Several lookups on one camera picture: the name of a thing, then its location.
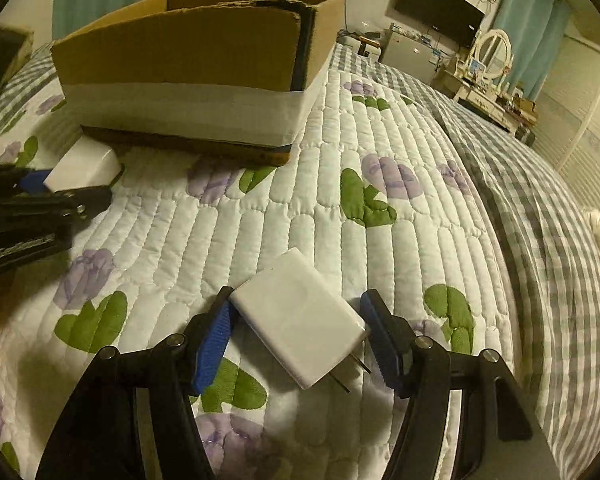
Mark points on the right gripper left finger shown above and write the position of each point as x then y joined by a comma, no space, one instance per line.
97,435

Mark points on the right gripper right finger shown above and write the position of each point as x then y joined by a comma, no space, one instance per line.
499,436

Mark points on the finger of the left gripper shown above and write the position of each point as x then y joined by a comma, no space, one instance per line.
16,180
46,212

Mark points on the white charger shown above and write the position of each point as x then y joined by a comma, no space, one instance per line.
88,163

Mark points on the white charger plug adapter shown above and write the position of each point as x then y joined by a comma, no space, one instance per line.
308,328

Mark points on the brown cardboard box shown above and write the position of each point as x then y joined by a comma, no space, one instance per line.
231,78

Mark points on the white floral quilted mat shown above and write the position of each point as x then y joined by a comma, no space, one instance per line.
374,196

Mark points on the white louvered wardrobe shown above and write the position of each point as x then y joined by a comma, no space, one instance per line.
567,133

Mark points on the white dressing table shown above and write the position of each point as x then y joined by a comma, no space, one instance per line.
480,103

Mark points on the oval white vanity mirror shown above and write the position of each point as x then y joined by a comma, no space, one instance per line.
491,56

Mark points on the silver mini fridge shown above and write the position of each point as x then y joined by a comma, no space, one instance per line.
411,57

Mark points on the teal curtain right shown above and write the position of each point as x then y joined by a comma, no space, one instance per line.
535,29

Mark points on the black wall television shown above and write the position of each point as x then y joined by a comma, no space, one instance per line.
457,20

